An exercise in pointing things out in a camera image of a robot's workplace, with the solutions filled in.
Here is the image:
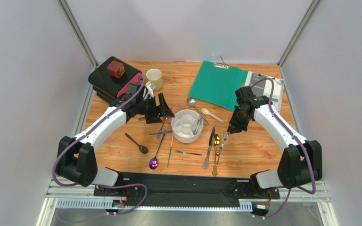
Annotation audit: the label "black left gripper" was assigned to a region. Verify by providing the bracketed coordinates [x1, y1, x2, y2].
[136, 93, 175, 124]

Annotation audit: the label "gold spoon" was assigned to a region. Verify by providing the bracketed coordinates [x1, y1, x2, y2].
[212, 134, 222, 177]

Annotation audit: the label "silver table knife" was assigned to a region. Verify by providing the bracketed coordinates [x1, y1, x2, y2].
[202, 127, 215, 170]

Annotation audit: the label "iridescent blue purple spoon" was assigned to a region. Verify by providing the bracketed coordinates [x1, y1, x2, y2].
[149, 129, 168, 170]

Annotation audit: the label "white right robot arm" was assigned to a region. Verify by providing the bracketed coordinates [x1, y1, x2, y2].
[227, 87, 322, 194]

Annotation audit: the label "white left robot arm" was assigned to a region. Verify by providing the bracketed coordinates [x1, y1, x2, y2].
[52, 83, 174, 187]

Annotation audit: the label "silver utensils in holder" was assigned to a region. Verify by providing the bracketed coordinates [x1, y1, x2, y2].
[193, 113, 202, 136]

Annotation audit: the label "dark grey chopstick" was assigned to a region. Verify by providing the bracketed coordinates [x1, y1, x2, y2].
[149, 130, 172, 135]

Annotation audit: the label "white divided utensil holder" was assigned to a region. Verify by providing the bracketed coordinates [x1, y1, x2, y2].
[171, 110, 203, 144]

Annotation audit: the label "white plastic spoon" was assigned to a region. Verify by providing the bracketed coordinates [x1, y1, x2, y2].
[201, 108, 224, 123]

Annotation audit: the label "dark brown wooden spoon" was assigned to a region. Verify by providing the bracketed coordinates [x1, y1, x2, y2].
[125, 133, 148, 154]

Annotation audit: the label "pale yellow mug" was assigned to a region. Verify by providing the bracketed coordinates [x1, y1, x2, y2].
[146, 69, 162, 91]

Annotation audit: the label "small silver fork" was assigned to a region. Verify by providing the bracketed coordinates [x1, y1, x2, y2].
[175, 150, 202, 156]

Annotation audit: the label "green clipboard folder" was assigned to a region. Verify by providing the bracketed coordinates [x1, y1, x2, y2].
[189, 61, 248, 111]

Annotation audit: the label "setup guide booklet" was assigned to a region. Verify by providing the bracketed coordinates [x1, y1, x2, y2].
[244, 71, 285, 113]

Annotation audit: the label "black pink drawer box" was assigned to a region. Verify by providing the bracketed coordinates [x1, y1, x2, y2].
[88, 56, 142, 103]

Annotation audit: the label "red brown cube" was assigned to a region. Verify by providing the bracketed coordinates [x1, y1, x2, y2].
[107, 60, 125, 79]

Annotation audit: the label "iridescent ornate handle utensil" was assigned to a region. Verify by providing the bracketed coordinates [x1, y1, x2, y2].
[156, 117, 167, 139]

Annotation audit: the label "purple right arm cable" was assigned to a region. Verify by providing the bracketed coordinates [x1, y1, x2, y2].
[250, 77, 317, 195]

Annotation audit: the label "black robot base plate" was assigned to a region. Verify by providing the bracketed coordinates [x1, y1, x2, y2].
[93, 171, 280, 208]

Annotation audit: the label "aluminium frame rail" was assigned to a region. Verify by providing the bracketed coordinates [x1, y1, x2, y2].
[38, 173, 338, 226]

